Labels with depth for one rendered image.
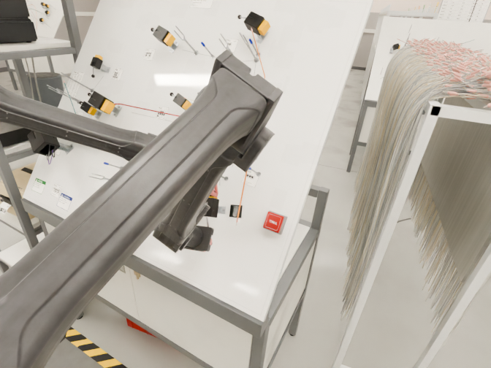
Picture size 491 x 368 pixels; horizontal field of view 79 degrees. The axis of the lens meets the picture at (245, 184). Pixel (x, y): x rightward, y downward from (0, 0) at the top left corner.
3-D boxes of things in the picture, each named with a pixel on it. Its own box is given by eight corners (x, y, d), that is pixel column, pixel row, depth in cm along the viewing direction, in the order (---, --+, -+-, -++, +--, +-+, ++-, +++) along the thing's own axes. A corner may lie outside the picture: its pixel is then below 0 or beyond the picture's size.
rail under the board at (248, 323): (259, 339, 89) (261, 326, 86) (25, 211, 135) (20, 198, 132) (267, 325, 93) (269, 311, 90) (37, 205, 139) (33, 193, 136)
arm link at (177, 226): (191, 93, 37) (264, 147, 37) (216, 77, 41) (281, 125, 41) (142, 234, 69) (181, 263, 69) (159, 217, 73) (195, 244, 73)
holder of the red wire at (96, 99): (106, 96, 125) (83, 83, 115) (126, 109, 120) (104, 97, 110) (99, 106, 125) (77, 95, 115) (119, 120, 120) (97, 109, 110)
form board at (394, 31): (456, 194, 332) (538, 25, 248) (345, 171, 364) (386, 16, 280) (443, 167, 391) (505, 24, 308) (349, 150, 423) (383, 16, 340)
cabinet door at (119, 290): (139, 320, 135) (126, 256, 115) (61, 271, 156) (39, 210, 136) (142, 317, 137) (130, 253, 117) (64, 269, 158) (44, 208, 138)
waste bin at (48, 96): (77, 115, 481) (67, 74, 449) (48, 123, 446) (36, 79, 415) (59, 109, 500) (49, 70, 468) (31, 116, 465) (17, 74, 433)
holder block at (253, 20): (248, 22, 106) (239, 4, 98) (272, 34, 102) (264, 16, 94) (240, 33, 107) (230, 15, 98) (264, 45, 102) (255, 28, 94)
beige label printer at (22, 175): (27, 223, 149) (14, 189, 139) (0, 210, 156) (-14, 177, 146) (80, 195, 173) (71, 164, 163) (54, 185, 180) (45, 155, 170)
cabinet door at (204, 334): (245, 390, 113) (252, 325, 93) (138, 322, 134) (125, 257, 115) (248, 383, 115) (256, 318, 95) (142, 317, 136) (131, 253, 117)
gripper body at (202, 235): (184, 225, 88) (169, 219, 82) (215, 228, 84) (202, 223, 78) (179, 247, 86) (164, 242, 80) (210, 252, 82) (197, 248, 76)
